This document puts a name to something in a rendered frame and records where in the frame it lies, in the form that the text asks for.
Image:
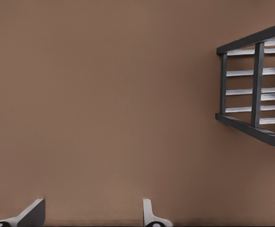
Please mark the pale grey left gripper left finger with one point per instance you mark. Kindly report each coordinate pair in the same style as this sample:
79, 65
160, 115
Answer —
31, 214

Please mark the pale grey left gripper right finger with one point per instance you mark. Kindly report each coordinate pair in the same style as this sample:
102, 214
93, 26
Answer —
149, 214

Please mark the black shoe rack silver slats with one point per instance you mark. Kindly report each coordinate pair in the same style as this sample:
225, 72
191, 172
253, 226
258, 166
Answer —
257, 82

